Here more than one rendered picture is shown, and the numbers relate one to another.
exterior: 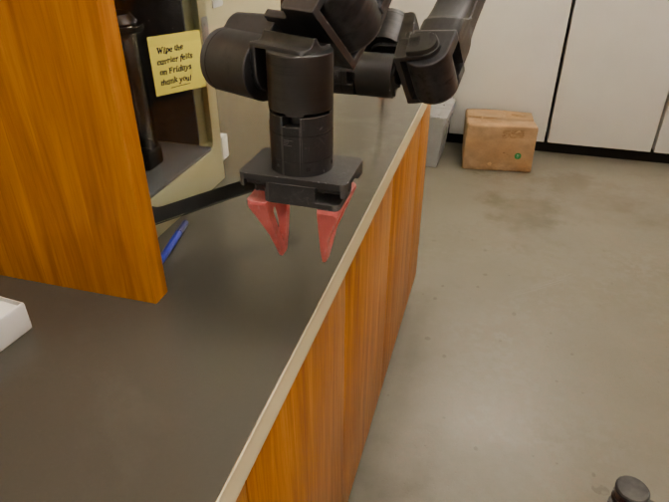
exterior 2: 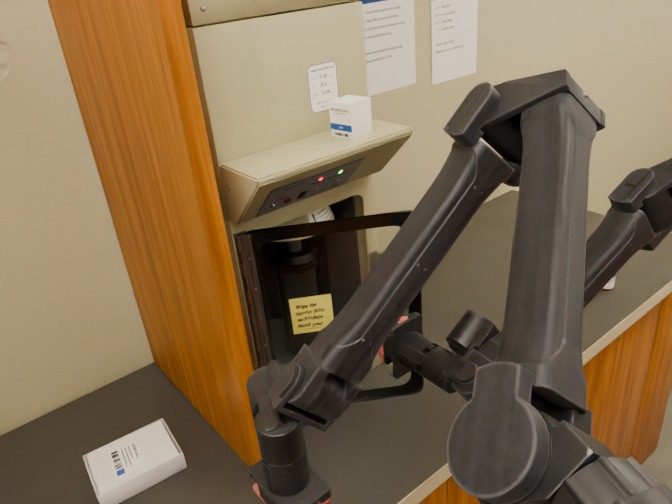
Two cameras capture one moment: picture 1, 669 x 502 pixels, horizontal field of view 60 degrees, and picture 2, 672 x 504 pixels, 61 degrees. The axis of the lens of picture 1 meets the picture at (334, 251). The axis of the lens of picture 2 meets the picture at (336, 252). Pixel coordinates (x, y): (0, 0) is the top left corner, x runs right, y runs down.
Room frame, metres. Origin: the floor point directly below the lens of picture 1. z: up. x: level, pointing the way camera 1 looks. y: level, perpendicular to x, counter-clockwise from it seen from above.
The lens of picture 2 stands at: (0.14, -0.36, 1.78)
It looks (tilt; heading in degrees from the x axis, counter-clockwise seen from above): 27 degrees down; 38
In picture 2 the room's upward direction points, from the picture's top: 6 degrees counter-clockwise
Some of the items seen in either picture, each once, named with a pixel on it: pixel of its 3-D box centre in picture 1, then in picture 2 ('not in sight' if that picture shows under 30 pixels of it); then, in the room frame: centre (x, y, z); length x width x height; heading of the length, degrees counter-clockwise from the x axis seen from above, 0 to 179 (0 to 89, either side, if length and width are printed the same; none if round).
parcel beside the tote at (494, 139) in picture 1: (497, 139); not in sight; (3.36, -1.00, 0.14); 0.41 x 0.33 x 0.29; 80
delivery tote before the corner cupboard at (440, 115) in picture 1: (401, 128); not in sight; (3.50, -0.42, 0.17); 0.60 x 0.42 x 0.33; 72
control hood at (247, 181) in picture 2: not in sight; (323, 173); (0.86, 0.20, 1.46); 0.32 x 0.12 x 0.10; 164
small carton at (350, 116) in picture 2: not in sight; (350, 117); (0.92, 0.18, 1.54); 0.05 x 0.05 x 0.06; 82
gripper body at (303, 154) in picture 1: (302, 145); (286, 468); (0.50, 0.03, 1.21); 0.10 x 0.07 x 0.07; 74
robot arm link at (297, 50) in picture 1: (295, 77); (279, 429); (0.50, 0.03, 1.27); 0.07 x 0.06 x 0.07; 51
